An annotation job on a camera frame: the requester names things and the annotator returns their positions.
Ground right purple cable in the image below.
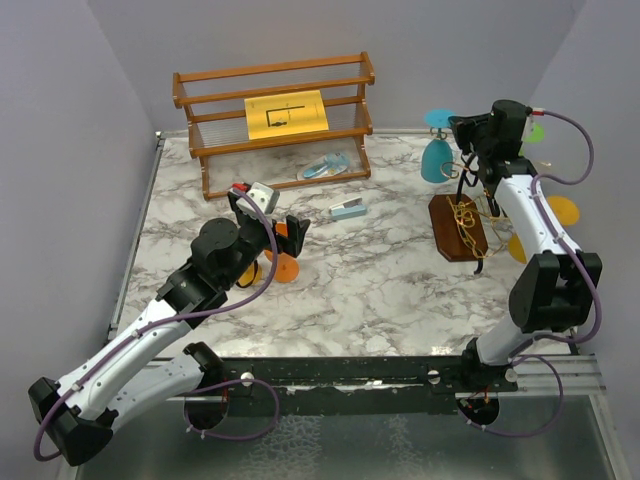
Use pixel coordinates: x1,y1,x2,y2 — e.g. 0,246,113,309
464,108,604,439

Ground light blue stapler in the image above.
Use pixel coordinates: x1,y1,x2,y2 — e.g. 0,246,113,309
329,197,368,221

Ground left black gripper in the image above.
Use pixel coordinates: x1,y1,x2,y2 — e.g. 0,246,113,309
222,196,310,289

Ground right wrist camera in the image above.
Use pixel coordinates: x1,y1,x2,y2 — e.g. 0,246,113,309
521,108,545,144

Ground green wine glass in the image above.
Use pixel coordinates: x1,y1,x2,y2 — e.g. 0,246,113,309
519,119,545,156

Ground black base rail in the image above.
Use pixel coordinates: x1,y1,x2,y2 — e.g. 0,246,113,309
183,342,517,417

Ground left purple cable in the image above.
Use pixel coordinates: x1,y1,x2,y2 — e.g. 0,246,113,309
32,192,279,462

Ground wine glass rack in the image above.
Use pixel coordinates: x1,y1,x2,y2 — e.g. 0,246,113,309
429,154,506,275

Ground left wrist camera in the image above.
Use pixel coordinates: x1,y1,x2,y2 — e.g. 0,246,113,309
231,182,280,216

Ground purple cable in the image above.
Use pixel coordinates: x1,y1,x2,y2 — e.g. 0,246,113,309
464,108,604,439
32,192,279,462

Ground yellow wine glass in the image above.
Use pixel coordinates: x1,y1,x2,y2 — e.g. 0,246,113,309
236,261,262,289
546,196,581,226

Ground yellow book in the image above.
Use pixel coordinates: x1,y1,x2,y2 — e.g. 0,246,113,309
244,90,329,141

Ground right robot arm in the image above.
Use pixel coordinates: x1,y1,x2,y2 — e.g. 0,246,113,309
448,100,602,391

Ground blue correction tape package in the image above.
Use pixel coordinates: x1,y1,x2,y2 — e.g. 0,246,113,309
296,152,351,181

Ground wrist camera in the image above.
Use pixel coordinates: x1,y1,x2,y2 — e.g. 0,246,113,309
231,182,280,216
521,108,545,144

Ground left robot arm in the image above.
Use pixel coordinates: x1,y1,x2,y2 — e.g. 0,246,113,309
28,182,311,466

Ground wooden shelf rack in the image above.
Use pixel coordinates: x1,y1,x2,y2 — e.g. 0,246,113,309
172,51,376,200

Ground orange wine glass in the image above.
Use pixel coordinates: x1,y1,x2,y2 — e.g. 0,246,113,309
264,222,300,283

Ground blue wine glass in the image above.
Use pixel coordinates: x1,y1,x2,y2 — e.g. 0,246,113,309
421,109,454,184

